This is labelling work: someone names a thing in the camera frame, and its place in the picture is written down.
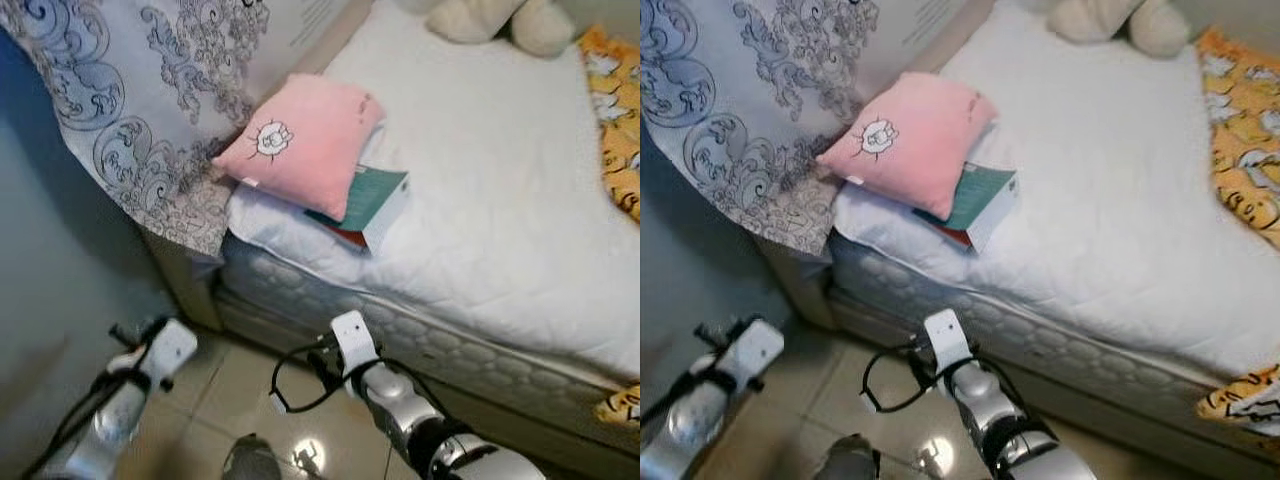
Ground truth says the yellow cartoon print duvet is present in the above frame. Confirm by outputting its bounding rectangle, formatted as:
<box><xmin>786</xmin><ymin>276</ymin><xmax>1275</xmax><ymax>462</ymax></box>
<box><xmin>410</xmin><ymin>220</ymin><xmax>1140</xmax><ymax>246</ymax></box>
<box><xmin>1195</xmin><ymin>25</ymin><xmax>1280</xmax><ymax>439</ymax></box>
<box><xmin>578</xmin><ymin>25</ymin><xmax>641</xmax><ymax>429</ymax></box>

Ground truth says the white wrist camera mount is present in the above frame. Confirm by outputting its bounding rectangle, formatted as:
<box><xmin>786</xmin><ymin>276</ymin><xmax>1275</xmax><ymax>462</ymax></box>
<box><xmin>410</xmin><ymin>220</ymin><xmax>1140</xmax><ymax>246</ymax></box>
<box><xmin>330</xmin><ymin>310</ymin><xmax>381</xmax><ymax>373</ymax></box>
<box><xmin>730</xmin><ymin>318</ymin><xmax>786</xmax><ymax>386</ymax></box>
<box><xmin>140</xmin><ymin>318</ymin><xmax>199</xmax><ymax>381</ymax></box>
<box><xmin>923</xmin><ymin>308</ymin><xmax>973</xmax><ymax>373</ymax></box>

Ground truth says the grey floral patterned cloth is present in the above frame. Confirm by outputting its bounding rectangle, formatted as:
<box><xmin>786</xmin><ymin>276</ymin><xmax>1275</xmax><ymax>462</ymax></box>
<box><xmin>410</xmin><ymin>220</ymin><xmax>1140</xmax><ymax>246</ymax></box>
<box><xmin>640</xmin><ymin>0</ymin><xmax>881</xmax><ymax>256</ymax></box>
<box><xmin>0</xmin><ymin>0</ymin><xmax>273</xmax><ymax>259</ymax></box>

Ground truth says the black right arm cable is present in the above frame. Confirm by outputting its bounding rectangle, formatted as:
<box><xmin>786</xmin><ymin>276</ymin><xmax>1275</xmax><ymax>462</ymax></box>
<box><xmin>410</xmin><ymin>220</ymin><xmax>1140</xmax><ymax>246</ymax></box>
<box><xmin>860</xmin><ymin>340</ymin><xmax>1041</xmax><ymax>416</ymax></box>
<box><xmin>268</xmin><ymin>340</ymin><xmax>451</xmax><ymax>416</ymax></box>

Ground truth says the thick teal paperback book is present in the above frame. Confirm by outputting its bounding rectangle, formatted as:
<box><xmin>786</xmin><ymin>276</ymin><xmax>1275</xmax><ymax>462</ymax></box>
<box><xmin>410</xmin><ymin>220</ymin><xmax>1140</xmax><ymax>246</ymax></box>
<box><xmin>305</xmin><ymin>165</ymin><xmax>411</xmax><ymax>253</ymax></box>
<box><xmin>912</xmin><ymin>163</ymin><xmax>1019</xmax><ymax>253</ymax></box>

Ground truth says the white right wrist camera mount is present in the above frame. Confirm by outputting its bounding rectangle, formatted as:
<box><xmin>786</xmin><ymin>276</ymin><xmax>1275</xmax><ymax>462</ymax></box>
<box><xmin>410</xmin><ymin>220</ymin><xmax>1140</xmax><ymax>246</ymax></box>
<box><xmin>330</xmin><ymin>310</ymin><xmax>381</xmax><ymax>373</ymax></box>
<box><xmin>923</xmin><ymin>308</ymin><xmax>973</xmax><ymax>373</ymax></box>

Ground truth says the pink embroidered pillow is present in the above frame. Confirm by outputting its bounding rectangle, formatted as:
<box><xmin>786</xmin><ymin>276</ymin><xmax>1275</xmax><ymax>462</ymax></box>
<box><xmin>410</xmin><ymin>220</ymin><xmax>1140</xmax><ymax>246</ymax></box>
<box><xmin>212</xmin><ymin>73</ymin><xmax>386</xmax><ymax>223</ymax></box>
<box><xmin>815</xmin><ymin>70</ymin><xmax>999</xmax><ymax>221</ymax></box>

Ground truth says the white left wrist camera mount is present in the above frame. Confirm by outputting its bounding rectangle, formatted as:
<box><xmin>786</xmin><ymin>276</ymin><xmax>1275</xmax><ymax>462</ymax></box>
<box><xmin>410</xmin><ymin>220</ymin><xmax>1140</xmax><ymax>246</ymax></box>
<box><xmin>730</xmin><ymin>318</ymin><xmax>786</xmax><ymax>386</ymax></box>
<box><xmin>140</xmin><ymin>318</ymin><xmax>199</xmax><ymax>381</ymax></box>

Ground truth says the grey quilted mattress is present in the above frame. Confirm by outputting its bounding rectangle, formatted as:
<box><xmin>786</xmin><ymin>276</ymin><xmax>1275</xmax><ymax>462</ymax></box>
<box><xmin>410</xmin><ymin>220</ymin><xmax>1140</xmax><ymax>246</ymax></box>
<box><xmin>218</xmin><ymin>235</ymin><xmax>641</xmax><ymax>426</ymax></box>
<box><xmin>828</xmin><ymin>235</ymin><xmax>1261</xmax><ymax>431</ymax></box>

